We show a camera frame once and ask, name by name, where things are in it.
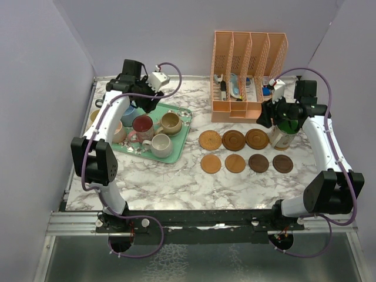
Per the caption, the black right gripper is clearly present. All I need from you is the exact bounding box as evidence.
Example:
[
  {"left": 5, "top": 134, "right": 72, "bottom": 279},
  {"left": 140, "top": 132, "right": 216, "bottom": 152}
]
[{"left": 257, "top": 92, "right": 299, "bottom": 128}]

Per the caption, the green floral mug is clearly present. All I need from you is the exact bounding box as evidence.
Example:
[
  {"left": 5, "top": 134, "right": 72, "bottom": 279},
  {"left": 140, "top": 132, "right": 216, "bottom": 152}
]
[{"left": 268, "top": 120, "right": 300, "bottom": 148}]

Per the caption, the pink red mug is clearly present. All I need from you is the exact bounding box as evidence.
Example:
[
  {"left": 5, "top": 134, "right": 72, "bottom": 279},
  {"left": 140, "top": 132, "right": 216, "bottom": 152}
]
[{"left": 127, "top": 115, "right": 163, "bottom": 143}]

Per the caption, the grooved brown wooden coaster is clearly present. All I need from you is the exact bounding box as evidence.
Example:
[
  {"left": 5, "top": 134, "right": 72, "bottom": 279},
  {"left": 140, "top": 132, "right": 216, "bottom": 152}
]
[{"left": 221, "top": 130, "right": 246, "bottom": 152}]

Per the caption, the dark walnut coaster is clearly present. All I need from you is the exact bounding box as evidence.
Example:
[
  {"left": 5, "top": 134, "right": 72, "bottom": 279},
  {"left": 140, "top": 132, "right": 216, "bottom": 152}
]
[
  {"left": 249, "top": 154, "right": 269, "bottom": 173},
  {"left": 273, "top": 155, "right": 294, "bottom": 173}
]

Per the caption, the light orange wooden coaster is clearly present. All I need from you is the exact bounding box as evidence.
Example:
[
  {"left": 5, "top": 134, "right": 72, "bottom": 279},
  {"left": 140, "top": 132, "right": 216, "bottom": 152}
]
[{"left": 200, "top": 155, "right": 221, "bottom": 174}]

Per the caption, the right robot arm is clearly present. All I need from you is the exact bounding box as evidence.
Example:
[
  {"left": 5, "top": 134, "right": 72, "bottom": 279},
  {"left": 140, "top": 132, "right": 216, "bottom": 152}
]
[{"left": 257, "top": 79, "right": 364, "bottom": 230}]

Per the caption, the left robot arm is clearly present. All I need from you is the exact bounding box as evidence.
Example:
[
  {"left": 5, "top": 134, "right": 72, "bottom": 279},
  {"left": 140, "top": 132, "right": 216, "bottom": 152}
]
[{"left": 70, "top": 59, "right": 170, "bottom": 232}]

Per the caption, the light blue mug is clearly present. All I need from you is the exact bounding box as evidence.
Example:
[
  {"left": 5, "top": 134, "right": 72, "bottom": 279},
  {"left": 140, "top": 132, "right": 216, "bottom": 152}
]
[{"left": 120, "top": 106, "right": 139, "bottom": 127}]

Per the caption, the beige ceramic mug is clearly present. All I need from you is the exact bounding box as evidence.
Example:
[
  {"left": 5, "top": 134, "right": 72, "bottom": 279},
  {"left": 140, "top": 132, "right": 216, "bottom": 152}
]
[{"left": 160, "top": 112, "right": 182, "bottom": 136}]

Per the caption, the green floral tray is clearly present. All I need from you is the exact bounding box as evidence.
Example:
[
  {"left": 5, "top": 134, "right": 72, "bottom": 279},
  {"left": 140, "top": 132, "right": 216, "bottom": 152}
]
[{"left": 112, "top": 103, "right": 193, "bottom": 164}]

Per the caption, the pale pink mug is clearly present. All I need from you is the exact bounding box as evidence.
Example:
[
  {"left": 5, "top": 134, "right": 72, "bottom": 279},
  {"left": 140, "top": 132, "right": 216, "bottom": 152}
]
[{"left": 112, "top": 121, "right": 127, "bottom": 143}]

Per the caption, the grey white mug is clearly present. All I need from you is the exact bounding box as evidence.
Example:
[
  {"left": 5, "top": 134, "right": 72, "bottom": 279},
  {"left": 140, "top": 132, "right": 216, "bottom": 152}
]
[{"left": 142, "top": 134, "right": 173, "bottom": 159}]

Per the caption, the dark grey mug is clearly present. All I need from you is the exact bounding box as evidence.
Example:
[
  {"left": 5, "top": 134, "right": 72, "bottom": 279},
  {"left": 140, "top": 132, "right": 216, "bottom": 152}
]
[{"left": 95, "top": 99, "right": 103, "bottom": 108}]

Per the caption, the pale yellow mug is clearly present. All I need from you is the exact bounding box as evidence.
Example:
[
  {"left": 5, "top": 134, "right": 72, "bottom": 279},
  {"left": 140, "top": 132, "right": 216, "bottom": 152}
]
[{"left": 89, "top": 109, "right": 100, "bottom": 124}]

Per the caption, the peach plastic desk organizer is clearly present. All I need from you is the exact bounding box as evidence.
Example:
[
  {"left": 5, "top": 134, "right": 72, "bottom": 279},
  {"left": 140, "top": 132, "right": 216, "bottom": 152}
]
[{"left": 210, "top": 31, "right": 288, "bottom": 123}]

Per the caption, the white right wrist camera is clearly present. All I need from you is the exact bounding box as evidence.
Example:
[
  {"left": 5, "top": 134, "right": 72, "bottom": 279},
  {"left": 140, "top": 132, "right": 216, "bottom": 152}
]
[{"left": 269, "top": 79, "right": 286, "bottom": 103}]

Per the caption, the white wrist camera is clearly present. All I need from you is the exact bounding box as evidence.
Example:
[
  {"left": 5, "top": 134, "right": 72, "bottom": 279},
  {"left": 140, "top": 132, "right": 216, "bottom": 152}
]
[
  {"left": 269, "top": 79, "right": 286, "bottom": 103},
  {"left": 147, "top": 72, "right": 170, "bottom": 92}
]

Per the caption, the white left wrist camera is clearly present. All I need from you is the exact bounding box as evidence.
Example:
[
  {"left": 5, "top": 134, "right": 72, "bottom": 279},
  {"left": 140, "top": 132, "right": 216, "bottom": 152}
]
[{"left": 147, "top": 72, "right": 170, "bottom": 92}]

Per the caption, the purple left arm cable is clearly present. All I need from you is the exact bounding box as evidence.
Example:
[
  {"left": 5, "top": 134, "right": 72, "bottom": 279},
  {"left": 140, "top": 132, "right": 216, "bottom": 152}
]
[{"left": 80, "top": 62, "right": 183, "bottom": 260}]

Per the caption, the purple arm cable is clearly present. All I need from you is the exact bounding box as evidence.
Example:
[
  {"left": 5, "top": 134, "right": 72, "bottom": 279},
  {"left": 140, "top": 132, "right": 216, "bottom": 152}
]
[
  {"left": 268, "top": 67, "right": 358, "bottom": 259},
  {"left": 80, "top": 62, "right": 183, "bottom": 260}
]

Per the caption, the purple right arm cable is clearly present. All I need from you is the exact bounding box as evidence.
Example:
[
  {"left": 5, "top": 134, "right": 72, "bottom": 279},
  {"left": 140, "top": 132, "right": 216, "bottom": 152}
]
[{"left": 268, "top": 67, "right": 358, "bottom": 259}]

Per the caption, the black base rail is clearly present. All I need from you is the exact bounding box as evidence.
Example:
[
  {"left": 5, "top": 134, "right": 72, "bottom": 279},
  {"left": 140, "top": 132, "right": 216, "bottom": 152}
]
[{"left": 96, "top": 209, "right": 304, "bottom": 245}]

